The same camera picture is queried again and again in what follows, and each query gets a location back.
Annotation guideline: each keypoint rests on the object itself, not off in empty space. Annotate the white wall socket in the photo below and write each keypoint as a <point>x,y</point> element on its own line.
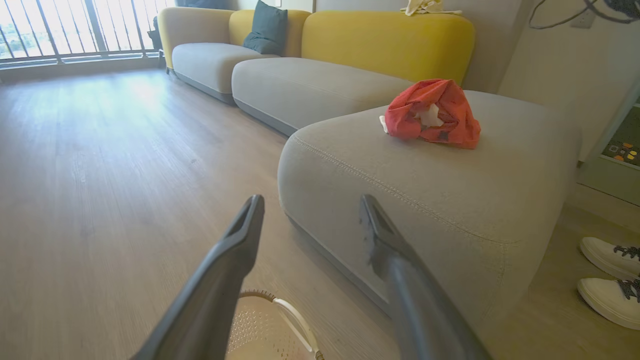
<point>582,21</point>

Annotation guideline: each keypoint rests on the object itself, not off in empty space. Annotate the cream plastic laundry basket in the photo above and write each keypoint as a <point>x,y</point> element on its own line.
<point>260,335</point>

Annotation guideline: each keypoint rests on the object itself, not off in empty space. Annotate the toy board with colourful dots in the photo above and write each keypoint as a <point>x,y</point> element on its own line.
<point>625,140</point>

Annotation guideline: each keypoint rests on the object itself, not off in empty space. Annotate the short grey sofa seat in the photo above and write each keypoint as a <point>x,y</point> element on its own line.
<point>210,65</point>

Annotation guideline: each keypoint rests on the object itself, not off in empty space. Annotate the pale green cabinet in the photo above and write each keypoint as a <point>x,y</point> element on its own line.
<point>600,180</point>

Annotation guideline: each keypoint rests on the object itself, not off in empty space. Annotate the white sneaker with dark laces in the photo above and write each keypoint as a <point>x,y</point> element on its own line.
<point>605,257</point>
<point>605,300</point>

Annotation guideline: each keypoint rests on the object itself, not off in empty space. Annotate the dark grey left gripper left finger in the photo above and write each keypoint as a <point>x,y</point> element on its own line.
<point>215,295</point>

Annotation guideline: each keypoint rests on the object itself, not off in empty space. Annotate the dark bag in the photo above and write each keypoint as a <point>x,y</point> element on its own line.
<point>156,40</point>

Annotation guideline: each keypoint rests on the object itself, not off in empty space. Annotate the metal balcony railing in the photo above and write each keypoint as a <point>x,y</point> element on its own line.
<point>92,25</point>

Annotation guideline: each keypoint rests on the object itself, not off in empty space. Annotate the narrow yellow sofa backrest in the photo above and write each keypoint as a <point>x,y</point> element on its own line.
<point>239,25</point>

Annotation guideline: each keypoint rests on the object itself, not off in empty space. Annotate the teal cushion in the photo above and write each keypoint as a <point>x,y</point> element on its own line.
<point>267,30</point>

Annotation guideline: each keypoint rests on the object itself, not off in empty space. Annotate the beige cloth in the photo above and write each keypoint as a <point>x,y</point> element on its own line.
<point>425,7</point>

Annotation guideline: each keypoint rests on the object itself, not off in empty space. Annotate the red garment with white trim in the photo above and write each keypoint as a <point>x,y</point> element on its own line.
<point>450,100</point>

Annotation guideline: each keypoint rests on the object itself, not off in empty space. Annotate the grey sofa chaise section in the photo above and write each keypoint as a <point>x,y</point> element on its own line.
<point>425,200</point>

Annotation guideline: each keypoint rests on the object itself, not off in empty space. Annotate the wide yellow sofa backrest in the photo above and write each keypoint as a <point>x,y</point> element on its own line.
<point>390,45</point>

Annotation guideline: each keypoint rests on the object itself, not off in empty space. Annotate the long grey sofa seat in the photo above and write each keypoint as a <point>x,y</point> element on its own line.
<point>310,90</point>

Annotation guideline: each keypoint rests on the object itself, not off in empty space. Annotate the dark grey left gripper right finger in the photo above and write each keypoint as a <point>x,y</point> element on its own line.
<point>420,310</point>

